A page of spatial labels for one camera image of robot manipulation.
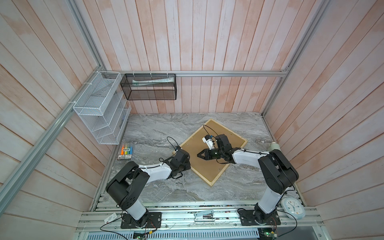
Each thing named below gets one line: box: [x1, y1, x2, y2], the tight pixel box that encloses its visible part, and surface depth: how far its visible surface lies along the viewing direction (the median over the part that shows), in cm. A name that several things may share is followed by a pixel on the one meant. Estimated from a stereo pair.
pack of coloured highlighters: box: [117, 142, 133, 161], surface depth 100 cm
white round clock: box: [281, 197, 306, 220], surface depth 77 cm
